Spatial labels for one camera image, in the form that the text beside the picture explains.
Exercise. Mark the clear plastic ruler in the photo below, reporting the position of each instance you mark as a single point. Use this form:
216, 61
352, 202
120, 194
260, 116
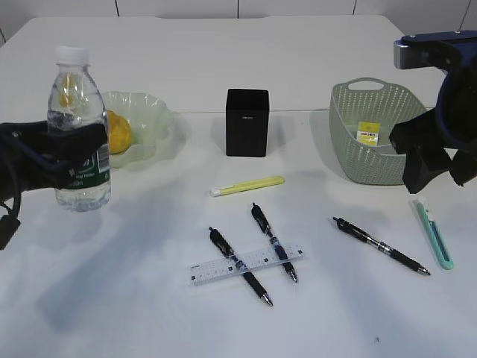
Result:
223, 268

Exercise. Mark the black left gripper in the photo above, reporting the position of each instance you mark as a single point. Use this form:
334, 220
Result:
33, 157

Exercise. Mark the black gel pen middle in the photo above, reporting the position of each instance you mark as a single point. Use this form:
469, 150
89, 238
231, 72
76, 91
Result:
265, 227

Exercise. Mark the yellow utility knife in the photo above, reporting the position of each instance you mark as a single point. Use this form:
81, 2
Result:
247, 186

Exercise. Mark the black gel pen left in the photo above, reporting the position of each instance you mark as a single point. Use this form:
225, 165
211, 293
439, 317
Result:
227, 251

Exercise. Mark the green wavy glass plate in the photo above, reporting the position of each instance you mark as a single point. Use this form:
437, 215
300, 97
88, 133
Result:
151, 122

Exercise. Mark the green woven plastic basket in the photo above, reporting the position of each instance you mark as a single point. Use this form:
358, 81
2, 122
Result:
378, 102

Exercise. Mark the black square pen holder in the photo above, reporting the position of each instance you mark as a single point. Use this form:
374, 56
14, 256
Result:
247, 118

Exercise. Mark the yellow pear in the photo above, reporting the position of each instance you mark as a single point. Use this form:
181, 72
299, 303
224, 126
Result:
120, 133

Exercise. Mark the black gel pen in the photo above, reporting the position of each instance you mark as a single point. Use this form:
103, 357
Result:
227, 251
265, 227
381, 246

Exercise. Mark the black gel pen right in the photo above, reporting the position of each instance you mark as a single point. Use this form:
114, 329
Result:
381, 246

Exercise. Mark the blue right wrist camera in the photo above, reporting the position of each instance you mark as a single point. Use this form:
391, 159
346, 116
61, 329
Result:
443, 50

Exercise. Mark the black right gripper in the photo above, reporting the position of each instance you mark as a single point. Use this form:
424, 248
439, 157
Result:
450, 124

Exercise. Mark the clear water bottle green label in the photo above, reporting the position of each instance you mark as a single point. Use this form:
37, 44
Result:
75, 102

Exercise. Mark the yellow waste paper packaging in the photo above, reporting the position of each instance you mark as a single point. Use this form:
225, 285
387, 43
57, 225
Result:
368, 133

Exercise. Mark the teal utility knife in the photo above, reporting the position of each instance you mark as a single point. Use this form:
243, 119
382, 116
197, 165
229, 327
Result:
432, 230

